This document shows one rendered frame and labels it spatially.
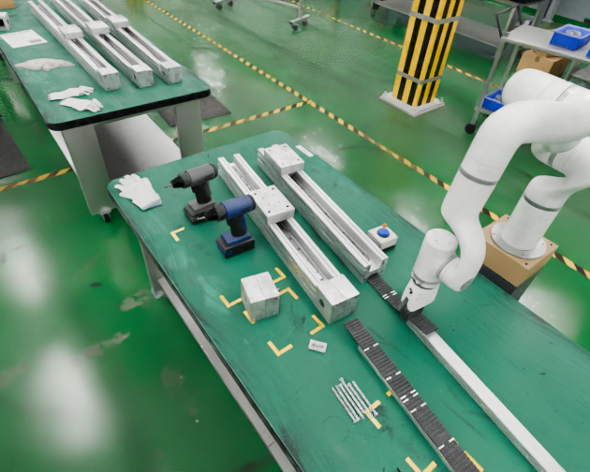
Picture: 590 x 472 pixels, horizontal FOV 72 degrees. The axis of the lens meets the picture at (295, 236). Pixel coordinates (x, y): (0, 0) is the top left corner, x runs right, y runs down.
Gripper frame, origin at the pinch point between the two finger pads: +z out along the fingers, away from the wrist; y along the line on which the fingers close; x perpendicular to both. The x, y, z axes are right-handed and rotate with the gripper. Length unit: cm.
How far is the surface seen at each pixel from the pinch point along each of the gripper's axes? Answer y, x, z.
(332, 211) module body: 2.2, 48.5, -3.4
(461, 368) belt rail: -0.2, -21.3, 0.9
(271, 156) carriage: -5, 85, -8
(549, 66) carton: 444, 228, 65
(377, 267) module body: 1.7, 19.3, -0.6
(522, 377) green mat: 15.6, -31.2, 3.9
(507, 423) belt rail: -1.4, -38.1, 0.9
